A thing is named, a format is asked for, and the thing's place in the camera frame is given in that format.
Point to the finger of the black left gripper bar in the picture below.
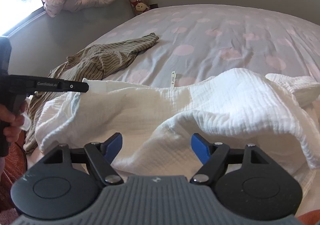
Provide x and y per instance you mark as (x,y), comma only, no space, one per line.
(43,84)

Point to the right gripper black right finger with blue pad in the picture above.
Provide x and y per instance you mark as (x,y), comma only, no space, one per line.
(246,181)

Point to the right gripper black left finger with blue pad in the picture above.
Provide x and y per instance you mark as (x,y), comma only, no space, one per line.
(67,181)

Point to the white crinkle cotton garment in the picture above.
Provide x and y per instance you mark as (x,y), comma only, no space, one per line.
(237,107)

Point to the person's left hand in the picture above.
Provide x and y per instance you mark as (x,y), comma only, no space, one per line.
(12,132)

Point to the olive striped shirt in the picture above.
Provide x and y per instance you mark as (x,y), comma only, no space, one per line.
(94,63)

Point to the grey bedsheet pink dots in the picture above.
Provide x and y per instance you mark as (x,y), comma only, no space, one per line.
(197,42)

